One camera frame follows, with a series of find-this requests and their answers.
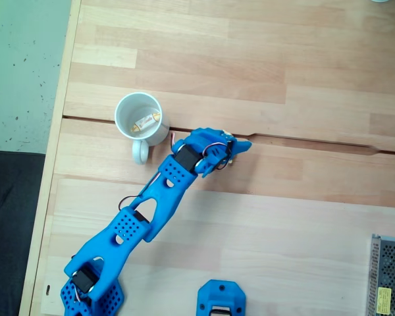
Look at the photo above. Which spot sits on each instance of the caramel sweet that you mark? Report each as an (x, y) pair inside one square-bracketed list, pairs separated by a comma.
[(145, 122), (227, 133)]

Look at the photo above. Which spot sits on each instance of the white printed mug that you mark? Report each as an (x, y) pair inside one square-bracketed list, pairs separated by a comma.
[(125, 108)]

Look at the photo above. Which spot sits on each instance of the metal mesh power supply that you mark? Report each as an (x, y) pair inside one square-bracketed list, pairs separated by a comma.
[(390, 276)]

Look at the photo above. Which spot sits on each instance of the blue post mount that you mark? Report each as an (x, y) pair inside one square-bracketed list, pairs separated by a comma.
[(221, 294)]

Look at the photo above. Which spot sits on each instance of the wooden post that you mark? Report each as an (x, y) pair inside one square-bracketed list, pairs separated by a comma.
[(220, 312)]

